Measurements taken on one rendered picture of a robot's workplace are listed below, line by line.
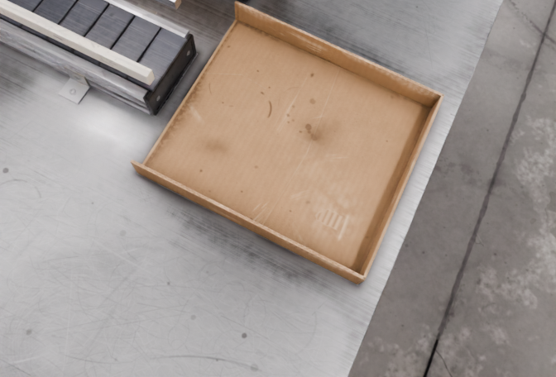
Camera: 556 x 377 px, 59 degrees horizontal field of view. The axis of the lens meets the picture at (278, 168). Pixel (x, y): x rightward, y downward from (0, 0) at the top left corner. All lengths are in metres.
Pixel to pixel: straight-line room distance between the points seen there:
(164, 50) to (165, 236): 0.23
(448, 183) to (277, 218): 1.06
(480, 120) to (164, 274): 1.32
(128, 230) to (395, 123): 0.36
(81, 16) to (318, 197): 0.38
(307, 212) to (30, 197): 0.34
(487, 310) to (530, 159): 0.51
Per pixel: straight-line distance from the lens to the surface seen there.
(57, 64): 0.71
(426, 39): 0.75
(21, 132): 0.70
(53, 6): 0.72
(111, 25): 0.68
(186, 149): 0.63
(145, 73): 0.59
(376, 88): 0.69
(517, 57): 1.91
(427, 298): 1.51
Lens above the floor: 1.42
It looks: 70 degrees down
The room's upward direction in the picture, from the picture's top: 9 degrees clockwise
